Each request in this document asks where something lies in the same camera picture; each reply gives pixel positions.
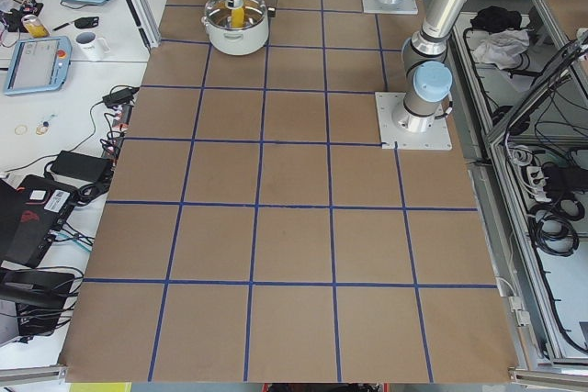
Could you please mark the yellow corn cob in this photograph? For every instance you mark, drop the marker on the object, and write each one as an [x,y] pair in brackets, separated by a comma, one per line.
[237,17]

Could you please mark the glass pot lid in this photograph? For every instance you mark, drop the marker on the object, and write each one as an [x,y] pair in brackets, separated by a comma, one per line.
[219,15]

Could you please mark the pale green steel pot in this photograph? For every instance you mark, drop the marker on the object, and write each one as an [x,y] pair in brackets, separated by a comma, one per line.
[237,42]

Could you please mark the white mug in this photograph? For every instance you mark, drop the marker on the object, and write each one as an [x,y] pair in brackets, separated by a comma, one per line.
[94,48]

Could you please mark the black power adapter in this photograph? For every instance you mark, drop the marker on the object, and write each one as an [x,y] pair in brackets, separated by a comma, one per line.
[119,97]

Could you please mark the blue teach pendant near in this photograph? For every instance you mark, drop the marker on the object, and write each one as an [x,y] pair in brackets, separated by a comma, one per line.
[38,65]

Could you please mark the black cloth bundle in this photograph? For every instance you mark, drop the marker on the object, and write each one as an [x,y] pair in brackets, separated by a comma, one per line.
[495,19]

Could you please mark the black power brick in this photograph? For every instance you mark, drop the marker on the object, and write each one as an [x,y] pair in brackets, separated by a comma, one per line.
[82,167]

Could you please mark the white cloth bundle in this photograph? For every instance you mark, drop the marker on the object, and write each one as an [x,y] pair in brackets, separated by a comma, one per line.
[503,49]

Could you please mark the black laptop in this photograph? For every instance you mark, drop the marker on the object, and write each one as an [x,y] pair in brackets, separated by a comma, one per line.
[31,214]

